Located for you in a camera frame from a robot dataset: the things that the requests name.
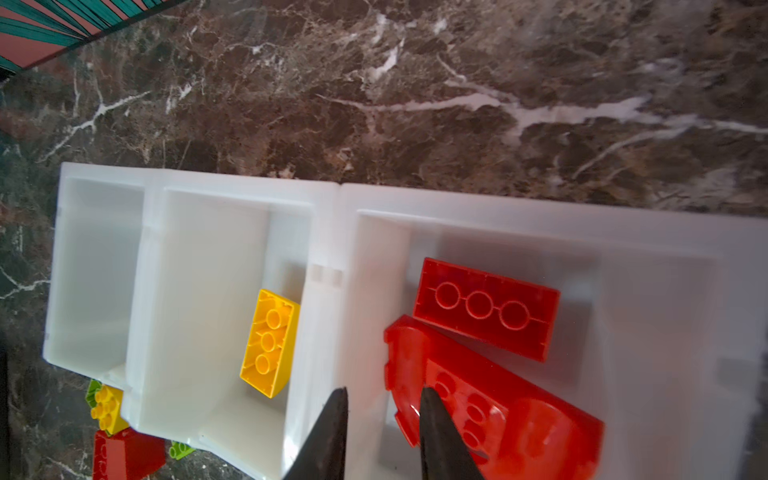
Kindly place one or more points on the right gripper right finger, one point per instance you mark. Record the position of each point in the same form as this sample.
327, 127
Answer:
443, 453

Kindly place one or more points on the green lego brick upper right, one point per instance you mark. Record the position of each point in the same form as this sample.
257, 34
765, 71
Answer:
178, 451

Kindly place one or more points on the yellow lego brick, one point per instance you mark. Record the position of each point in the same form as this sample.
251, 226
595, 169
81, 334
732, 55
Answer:
267, 361
107, 410

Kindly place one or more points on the green lego brick upper left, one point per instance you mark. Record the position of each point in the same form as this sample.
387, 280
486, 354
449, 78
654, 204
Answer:
93, 388

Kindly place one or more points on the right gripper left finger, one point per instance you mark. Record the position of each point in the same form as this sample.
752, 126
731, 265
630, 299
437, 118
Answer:
323, 455

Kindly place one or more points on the red arch lego piece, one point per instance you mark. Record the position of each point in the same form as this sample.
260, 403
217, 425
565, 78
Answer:
513, 428

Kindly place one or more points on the green lego brick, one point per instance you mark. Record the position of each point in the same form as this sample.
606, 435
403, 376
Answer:
93, 388
178, 451

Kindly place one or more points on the white three-compartment bin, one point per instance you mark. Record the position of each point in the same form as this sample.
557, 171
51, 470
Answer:
659, 333

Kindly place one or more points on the small red lego brick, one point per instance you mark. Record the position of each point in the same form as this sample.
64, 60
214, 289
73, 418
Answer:
127, 455

